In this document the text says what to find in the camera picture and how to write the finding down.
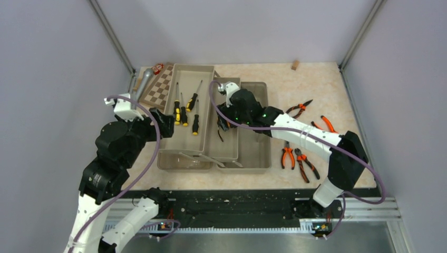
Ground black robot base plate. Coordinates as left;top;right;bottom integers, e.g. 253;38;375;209
122;188;381;229

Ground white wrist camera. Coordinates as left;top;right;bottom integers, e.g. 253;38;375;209
104;98;143;122
218;82;240;108

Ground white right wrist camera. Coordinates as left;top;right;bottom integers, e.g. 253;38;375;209
218;82;240;108

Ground wooden chessboard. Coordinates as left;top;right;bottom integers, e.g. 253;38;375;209
139;62;174;111

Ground black yellow long screwdriver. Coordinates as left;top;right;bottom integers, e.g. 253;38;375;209
192;100;199;135

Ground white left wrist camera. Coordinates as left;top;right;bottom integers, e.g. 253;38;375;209
104;98;143;122

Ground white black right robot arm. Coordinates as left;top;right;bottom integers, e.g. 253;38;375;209
215;83;368;217

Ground black yellow medium screwdriver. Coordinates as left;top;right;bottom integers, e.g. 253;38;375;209
180;92;188;127

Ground black yellow small screwdriver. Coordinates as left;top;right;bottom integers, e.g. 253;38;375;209
186;80;203;112

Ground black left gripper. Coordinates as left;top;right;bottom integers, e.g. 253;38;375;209
117;105;176;167

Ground small orange needle-nose pliers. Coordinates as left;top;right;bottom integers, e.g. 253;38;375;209
281;141;295;170

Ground red small snack packet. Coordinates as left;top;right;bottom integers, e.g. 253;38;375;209
151;63;164;75

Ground black yellow large screwdriver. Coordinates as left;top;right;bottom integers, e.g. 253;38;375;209
174;82;181;125

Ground orange diagonal cutting pliers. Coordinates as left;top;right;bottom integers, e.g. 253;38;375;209
311;115;338;133

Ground orange black end pliers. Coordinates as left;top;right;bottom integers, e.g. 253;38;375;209
294;148;320;183

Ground aluminium frame rail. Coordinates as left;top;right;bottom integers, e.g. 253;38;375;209
104;197;402;235

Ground small wooden block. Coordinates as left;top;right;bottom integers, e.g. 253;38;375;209
291;60;300;71

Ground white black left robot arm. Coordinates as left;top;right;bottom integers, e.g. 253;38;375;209
65;108;175;252

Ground orange long-nose pliers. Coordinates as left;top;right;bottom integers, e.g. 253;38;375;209
286;99;313;119

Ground translucent beige tool box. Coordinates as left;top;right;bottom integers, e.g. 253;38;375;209
157;64;271;174

